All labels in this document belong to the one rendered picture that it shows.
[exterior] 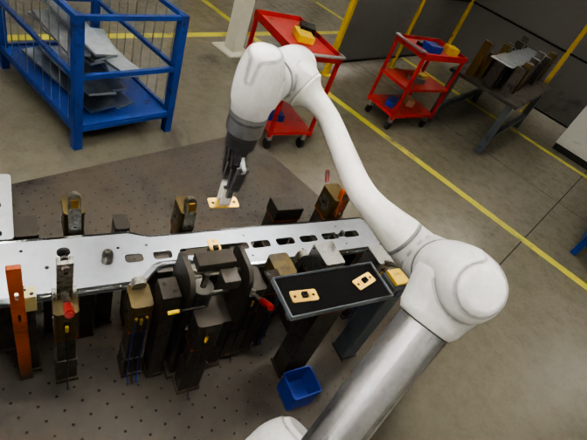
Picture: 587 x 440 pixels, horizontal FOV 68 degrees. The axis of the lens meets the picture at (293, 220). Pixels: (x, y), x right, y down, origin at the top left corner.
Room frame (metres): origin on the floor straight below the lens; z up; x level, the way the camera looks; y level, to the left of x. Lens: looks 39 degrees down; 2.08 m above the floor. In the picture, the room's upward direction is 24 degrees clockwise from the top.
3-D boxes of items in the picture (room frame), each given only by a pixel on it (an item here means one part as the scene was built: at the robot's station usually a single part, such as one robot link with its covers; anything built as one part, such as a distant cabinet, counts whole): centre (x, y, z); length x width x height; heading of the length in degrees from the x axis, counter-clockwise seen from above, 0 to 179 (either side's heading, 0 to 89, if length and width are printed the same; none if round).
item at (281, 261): (1.00, -0.04, 0.89); 0.12 x 0.08 x 0.38; 42
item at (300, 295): (0.85, -0.12, 1.17); 0.08 x 0.04 x 0.01; 127
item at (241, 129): (0.90, 0.20, 1.56); 0.09 x 0.09 x 0.06
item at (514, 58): (6.22, -1.77, 0.57); 1.86 x 0.90 x 1.14; 154
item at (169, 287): (0.72, 0.23, 0.91); 0.07 x 0.05 x 0.42; 42
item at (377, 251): (1.28, -0.36, 0.88); 0.12 x 0.07 x 0.36; 42
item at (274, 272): (0.93, -0.01, 0.90); 0.05 x 0.05 x 0.40; 42
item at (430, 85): (5.13, -0.59, 0.49); 0.81 x 0.46 x 0.97; 139
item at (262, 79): (0.91, 0.19, 1.67); 0.13 x 0.11 x 0.16; 169
